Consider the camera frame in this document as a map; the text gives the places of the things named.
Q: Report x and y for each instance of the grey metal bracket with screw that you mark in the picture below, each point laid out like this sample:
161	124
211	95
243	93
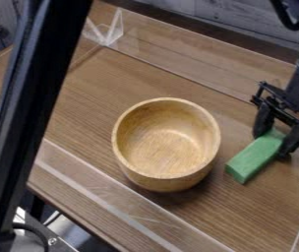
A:
48	242

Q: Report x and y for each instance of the brown wooden bowl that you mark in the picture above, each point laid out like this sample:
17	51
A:
165	140

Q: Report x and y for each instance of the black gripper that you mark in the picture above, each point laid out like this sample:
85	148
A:
274	107

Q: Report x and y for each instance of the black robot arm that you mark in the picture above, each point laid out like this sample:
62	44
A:
33	70

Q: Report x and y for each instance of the clear acrylic barrier wall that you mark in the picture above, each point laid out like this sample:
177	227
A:
133	58

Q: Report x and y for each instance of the green rectangular block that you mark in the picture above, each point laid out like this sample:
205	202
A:
246	163

